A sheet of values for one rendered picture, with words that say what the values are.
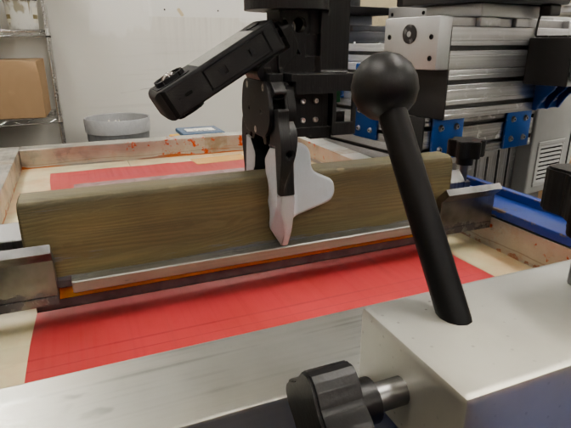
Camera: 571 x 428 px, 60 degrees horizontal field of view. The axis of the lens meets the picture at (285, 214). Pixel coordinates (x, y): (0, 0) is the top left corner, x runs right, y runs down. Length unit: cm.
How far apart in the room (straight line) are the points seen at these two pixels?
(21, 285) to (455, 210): 41
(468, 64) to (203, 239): 69
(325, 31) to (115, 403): 33
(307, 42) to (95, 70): 369
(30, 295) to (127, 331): 8
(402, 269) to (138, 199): 26
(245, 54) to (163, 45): 374
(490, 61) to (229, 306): 77
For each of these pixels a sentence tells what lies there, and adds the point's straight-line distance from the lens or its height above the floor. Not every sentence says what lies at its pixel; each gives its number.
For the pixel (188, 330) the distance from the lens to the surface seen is 41.
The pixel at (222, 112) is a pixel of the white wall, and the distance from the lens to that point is 428.
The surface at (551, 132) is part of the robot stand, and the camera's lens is 157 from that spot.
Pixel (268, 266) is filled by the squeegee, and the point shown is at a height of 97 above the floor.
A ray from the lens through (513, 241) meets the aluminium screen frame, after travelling 57.
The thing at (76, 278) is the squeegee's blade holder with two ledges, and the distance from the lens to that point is 43.
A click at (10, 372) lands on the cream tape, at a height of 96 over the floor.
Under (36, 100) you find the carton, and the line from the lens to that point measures 362.
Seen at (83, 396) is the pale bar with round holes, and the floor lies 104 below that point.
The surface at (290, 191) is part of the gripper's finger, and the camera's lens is 42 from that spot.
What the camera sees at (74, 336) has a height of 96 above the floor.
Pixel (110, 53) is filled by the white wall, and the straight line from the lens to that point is 410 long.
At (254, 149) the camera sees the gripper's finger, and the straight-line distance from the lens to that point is 46.
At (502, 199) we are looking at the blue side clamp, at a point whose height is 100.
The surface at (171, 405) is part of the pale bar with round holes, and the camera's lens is 21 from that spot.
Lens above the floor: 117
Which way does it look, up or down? 19 degrees down
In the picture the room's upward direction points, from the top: straight up
